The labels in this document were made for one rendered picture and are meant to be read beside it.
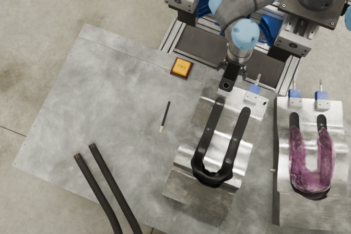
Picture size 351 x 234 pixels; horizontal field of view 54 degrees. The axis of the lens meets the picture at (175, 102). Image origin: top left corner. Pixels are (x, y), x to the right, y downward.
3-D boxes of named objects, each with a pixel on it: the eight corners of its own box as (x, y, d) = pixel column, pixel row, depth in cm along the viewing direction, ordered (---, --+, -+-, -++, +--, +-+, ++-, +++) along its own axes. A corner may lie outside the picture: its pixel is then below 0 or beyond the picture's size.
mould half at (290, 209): (273, 100, 147) (280, 92, 137) (336, 104, 146) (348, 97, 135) (272, 223, 135) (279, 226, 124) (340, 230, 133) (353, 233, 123)
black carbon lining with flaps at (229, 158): (216, 96, 141) (218, 89, 132) (254, 110, 139) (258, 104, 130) (184, 177, 133) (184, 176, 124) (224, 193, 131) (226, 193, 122)
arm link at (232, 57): (248, 61, 104) (223, 52, 105) (246, 67, 108) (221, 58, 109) (256, 40, 106) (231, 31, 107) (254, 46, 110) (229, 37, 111)
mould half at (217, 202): (207, 83, 150) (208, 72, 137) (264, 104, 147) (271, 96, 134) (162, 194, 139) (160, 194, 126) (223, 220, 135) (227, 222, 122)
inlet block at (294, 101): (286, 79, 147) (290, 74, 141) (298, 80, 146) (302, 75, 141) (285, 108, 143) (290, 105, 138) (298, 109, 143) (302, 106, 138)
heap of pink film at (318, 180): (285, 124, 138) (291, 120, 131) (330, 128, 138) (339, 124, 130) (285, 191, 132) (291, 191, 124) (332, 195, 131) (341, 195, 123)
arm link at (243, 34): (250, 10, 96) (267, 35, 94) (244, 28, 107) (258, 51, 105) (225, 22, 95) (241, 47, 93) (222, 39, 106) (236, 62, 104)
